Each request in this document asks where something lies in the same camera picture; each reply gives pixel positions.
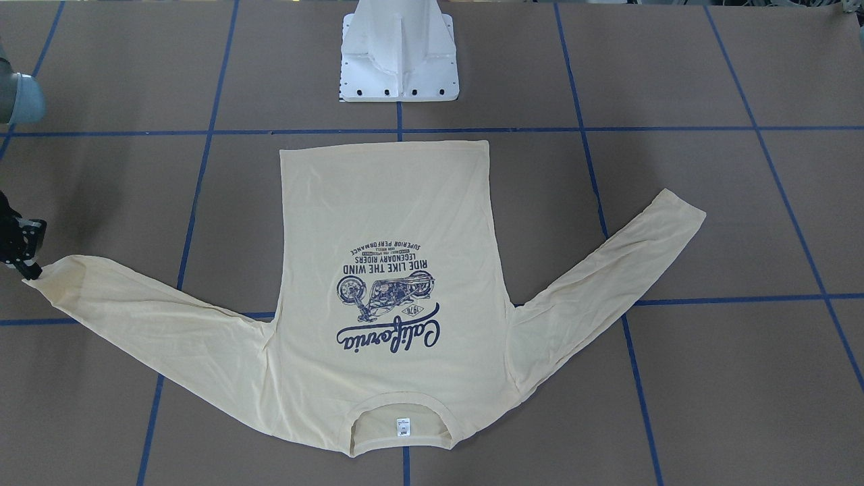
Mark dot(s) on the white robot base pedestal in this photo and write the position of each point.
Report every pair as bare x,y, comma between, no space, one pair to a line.
398,51

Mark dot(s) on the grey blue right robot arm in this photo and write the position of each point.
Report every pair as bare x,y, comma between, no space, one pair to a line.
22,102

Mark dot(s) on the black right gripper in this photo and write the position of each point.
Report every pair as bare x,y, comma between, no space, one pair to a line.
18,244

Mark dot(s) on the cream long-sleeve printed shirt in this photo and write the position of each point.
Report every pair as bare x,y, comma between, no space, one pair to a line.
394,326

